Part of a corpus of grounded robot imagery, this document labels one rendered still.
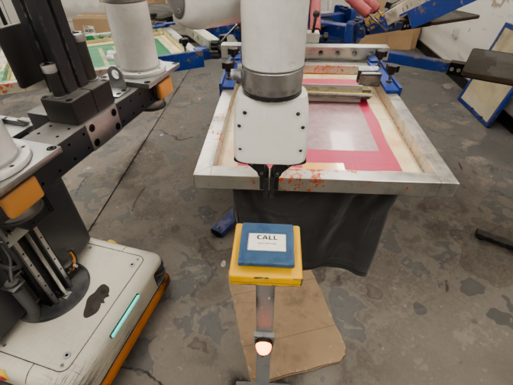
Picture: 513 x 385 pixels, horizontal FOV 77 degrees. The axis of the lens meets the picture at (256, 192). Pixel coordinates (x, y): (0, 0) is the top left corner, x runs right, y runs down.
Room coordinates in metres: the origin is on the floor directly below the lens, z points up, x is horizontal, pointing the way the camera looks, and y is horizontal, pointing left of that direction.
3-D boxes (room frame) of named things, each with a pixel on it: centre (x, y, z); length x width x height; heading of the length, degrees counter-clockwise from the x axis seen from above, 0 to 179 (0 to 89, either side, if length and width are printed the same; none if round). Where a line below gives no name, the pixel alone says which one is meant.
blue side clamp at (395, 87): (1.18, -0.46, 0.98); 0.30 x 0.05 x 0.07; 177
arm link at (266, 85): (0.40, -0.01, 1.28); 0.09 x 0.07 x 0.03; 87
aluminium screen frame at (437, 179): (0.96, -0.17, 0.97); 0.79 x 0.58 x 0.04; 177
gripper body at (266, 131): (0.40, -0.02, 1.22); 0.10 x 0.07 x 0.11; 87
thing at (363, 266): (0.67, -0.15, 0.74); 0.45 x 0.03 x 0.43; 87
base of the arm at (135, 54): (0.84, 0.31, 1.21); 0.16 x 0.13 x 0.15; 74
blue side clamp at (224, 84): (1.21, 0.09, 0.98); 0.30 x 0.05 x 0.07; 177
